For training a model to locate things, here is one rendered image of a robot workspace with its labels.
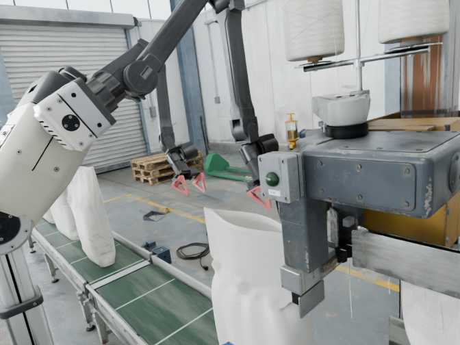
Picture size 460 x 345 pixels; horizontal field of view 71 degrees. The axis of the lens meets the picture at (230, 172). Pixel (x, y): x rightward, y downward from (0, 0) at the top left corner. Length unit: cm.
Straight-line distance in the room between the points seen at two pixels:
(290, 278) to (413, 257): 26
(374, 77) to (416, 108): 521
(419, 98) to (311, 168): 50
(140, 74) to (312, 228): 52
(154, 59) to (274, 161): 40
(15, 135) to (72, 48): 751
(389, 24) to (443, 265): 52
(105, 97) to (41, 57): 742
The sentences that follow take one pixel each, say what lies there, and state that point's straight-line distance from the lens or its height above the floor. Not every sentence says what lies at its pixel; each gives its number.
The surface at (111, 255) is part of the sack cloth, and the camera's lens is 257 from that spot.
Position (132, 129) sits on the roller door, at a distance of 868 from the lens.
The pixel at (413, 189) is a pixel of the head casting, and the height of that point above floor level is 128.
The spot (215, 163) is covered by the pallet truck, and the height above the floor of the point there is 20.
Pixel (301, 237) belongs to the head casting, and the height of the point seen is 115.
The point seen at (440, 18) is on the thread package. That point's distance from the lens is 86.
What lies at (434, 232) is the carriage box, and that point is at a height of 109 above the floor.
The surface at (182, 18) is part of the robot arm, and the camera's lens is 94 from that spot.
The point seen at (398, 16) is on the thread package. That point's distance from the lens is 85.
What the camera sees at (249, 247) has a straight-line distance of 105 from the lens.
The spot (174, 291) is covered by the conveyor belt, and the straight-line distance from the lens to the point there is 205.
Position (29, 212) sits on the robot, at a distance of 101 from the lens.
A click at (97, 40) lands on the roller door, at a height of 305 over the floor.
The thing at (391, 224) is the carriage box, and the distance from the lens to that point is 94.
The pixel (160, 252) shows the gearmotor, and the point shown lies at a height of 39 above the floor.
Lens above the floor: 145
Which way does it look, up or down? 13 degrees down
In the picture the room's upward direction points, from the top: 7 degrees counter-clockwise
